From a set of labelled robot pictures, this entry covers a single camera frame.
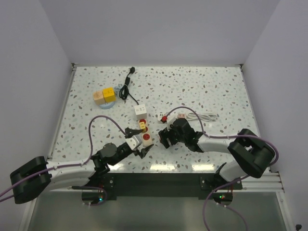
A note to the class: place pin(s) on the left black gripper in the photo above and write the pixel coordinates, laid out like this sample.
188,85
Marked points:
142,152

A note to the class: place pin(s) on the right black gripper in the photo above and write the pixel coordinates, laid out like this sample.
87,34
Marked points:
165,134

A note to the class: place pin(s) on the wooden red-socket power strip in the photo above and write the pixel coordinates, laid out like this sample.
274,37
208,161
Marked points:
145,135

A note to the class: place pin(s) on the white cube socket adapter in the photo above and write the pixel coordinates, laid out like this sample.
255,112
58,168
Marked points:
140,111

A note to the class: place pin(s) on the yellow USB charger cube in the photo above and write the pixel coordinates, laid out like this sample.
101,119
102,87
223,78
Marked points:
142,126

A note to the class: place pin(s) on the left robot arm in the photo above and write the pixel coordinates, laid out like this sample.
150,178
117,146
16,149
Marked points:
39,175

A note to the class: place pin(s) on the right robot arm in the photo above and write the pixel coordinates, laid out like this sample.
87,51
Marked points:
252,155

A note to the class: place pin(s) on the light blue round base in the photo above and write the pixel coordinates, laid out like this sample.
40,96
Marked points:
106,106

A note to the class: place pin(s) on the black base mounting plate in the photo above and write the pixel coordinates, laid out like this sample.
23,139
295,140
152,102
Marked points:
114,185

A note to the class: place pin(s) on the yellow cube socket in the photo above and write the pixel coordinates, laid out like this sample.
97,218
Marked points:
109,95

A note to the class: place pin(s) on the beige cube socket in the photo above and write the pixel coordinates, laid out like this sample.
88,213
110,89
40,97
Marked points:
98,97

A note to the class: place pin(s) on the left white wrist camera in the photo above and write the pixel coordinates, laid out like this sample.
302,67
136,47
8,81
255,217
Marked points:
134,142

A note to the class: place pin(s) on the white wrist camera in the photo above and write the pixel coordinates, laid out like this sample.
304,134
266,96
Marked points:
134,142
168,118

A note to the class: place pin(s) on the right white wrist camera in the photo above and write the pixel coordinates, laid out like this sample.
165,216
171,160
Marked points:
168,118

